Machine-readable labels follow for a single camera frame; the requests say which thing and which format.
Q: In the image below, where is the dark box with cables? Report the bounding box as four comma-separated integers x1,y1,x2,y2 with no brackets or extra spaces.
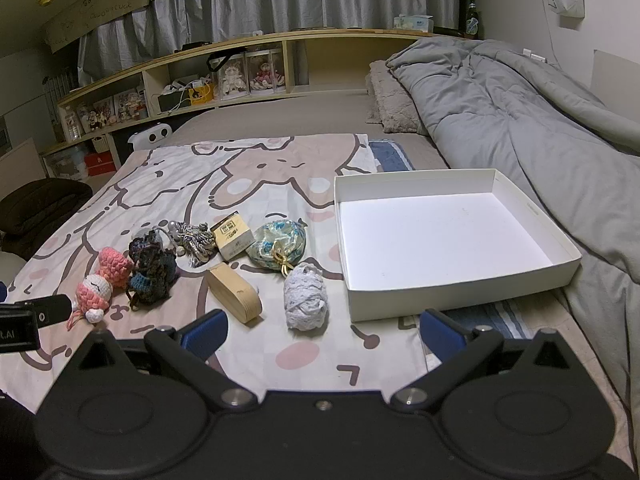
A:
157,77,202,114

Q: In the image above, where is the bed with taupe sheet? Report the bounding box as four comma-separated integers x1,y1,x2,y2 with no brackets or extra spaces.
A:
169,88,453,172

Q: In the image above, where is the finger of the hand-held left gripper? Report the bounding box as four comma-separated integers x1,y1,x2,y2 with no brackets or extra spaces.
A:
14,294,74,323

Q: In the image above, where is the dark crochet pouch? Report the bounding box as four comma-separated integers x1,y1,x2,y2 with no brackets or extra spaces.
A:
126,229,179,312

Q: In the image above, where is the white panda device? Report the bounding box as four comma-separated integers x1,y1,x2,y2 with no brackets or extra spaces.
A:
126,123,174,152

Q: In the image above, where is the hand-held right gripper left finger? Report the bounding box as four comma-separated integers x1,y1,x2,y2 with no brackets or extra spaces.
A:
70,309,259,414

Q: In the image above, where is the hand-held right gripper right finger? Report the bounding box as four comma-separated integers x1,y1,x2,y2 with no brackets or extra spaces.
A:
389,309,582,414

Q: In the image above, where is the grey curtain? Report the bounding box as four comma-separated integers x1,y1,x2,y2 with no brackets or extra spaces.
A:
77,0,461,87

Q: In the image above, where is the red box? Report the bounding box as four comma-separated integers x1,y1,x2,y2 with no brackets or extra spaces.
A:
83,152,119,177

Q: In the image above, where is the zebra striped keychain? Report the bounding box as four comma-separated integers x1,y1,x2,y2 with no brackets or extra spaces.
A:
166,220,217,269

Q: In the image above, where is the white lace roll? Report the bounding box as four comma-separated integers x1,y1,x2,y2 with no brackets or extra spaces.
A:
283,262,327,332

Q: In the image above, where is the pink crochet doll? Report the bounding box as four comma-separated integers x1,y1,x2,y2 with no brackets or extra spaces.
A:
67,247,135,331

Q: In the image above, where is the green floral pouch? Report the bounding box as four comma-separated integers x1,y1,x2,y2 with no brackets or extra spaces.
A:
244,218,307,277

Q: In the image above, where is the yellow box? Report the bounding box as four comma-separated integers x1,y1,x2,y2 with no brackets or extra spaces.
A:
189,82,215,106

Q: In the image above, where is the grey comforter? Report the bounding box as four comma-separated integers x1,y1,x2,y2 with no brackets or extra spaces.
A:
385,35,640,413

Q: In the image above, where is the wooden headboard shelf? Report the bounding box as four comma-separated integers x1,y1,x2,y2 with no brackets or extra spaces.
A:
42,27,437,162

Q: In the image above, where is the dark brown cushion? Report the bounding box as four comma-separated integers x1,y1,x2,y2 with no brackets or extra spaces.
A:
0,177,94,262

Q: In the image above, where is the cartoon printed blanket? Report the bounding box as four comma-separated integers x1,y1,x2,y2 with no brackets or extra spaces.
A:
0,132,427,413

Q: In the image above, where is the tissue pack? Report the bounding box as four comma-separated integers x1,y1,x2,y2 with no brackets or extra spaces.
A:
393,14,435,31

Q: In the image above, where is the small tan box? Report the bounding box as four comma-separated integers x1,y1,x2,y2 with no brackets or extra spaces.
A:
209,212,254,262

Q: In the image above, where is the clear storage bin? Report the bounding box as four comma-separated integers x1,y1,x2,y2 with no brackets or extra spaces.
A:
42,147,89,182

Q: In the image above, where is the grey fluffy pillow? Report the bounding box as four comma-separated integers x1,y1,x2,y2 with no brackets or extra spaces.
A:
364,59,432,137

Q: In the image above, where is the white cardboard box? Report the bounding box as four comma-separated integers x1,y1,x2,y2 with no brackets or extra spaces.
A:
333,168,584,323

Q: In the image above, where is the clear doll display case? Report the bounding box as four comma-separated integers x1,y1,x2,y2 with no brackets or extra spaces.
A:
217,52,249,104
247,47,287,97

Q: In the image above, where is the green glass bottle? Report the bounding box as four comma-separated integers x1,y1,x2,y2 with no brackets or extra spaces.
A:
464,0,480,41

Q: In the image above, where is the row of shelf figurines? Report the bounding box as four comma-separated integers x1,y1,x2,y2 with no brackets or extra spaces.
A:
61,87,151,137

